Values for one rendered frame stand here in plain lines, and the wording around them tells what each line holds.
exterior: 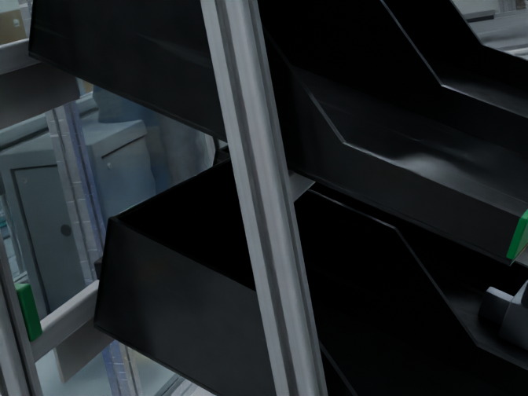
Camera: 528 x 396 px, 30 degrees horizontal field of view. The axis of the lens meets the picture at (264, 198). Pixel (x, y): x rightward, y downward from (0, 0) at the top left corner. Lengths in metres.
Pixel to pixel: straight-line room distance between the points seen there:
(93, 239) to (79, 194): 0.06
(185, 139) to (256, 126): 1.12
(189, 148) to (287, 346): 1.10
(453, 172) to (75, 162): 0.85
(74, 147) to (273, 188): 0.87
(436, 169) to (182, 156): 1.07
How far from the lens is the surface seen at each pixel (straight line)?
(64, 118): 1.29
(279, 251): 0.45
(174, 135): 1.54
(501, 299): 0.70
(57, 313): 0.60
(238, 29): 0.43
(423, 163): 0.51
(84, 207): 1.31
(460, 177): 0.51
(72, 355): 0.63
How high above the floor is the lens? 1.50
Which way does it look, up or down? 14 degrees down
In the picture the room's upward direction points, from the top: 11 degrees counter-clockwise
